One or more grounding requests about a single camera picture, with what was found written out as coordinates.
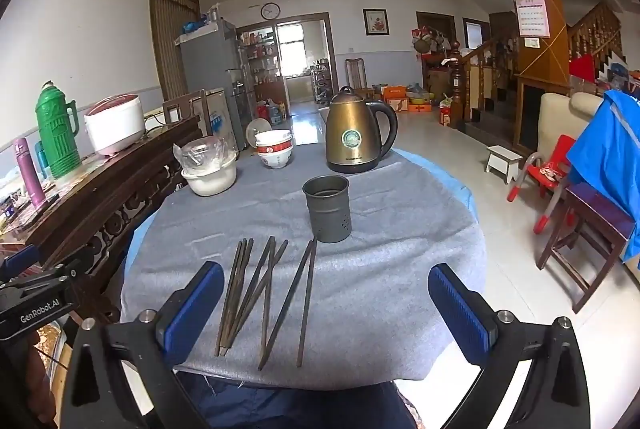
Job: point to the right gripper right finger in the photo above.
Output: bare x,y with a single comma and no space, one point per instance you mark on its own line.
469,318

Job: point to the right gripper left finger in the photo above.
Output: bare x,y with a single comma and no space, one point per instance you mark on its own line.
186,312

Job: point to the dark chopstick two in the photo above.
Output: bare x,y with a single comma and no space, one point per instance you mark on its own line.
239,285

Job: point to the dark chopstick one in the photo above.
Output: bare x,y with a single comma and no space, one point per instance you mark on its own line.
238,258

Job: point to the dark chopstick three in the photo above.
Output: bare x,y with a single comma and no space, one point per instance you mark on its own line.
242,296

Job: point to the dark chopstick six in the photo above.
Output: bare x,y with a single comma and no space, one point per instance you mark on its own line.
286,304

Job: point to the dark chopstick five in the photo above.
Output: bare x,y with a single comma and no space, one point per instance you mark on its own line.
266,305

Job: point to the dark chopstick seven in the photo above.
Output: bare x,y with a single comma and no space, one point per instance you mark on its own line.
307,302

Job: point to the dark chopstick four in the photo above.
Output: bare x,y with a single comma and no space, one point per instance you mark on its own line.
255,289

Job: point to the dark metal utensil holder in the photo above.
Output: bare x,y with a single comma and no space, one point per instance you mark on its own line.
328,206

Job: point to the dark carved wooden sideboard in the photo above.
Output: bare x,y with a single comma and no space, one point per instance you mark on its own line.
102,212

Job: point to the purple thermos bottle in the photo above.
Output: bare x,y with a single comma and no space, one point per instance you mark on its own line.
28,173

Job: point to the dark wooden chair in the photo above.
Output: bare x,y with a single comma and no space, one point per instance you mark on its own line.
606,228

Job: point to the grey table cloth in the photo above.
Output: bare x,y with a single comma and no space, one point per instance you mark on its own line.
371,319

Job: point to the small white stool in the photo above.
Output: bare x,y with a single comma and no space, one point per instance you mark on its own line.
504,162

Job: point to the white basin with plastic bag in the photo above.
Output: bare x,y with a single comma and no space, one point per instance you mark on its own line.
208,164

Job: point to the red child chair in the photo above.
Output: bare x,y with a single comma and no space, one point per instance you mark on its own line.
551,176

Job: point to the green thermos jug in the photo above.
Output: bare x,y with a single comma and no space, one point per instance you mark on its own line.
58,126

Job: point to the white rice cooker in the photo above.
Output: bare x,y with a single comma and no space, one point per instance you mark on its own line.
115,123

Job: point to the stacked red white bowls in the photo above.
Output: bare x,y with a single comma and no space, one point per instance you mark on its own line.
274,148

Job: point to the gold electric kettle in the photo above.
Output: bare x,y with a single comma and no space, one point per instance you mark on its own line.
359,133

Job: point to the blue jacket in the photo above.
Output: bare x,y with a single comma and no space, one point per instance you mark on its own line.
607,157

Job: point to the white electric fan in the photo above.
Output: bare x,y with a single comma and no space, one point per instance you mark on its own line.
255,127

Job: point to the beige sofa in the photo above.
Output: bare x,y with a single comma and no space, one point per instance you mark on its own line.
560,114

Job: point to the orange boxes on floor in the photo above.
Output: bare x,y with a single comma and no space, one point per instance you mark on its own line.
412,98

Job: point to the grey refrigerator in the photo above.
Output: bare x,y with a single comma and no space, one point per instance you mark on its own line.
213,60

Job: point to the wooden stair railing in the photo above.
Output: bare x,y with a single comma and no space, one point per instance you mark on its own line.
490,69

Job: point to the wooden chair by wall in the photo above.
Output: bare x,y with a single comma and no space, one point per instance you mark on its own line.
357,78

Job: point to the framed wall picture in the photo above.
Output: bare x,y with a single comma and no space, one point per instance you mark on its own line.
375,22

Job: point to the round wall clock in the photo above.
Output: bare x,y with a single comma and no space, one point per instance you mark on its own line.
270,11

